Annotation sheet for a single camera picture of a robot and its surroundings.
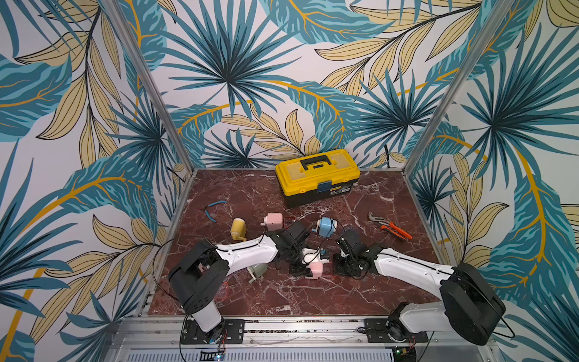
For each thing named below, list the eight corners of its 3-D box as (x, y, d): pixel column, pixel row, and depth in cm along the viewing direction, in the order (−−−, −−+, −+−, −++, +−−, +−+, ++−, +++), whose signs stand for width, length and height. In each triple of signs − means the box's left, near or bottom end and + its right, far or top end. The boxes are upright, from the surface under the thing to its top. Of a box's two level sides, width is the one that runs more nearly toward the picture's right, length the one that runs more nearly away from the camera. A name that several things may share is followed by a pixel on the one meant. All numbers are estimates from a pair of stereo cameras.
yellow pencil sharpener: (232, 245, 95) (228, 236, 89) (235, 227, 100) (232, 218, 94) (245, 245, 95) (242, 236, 89) (247, 227, 100) (245, 218, 94)
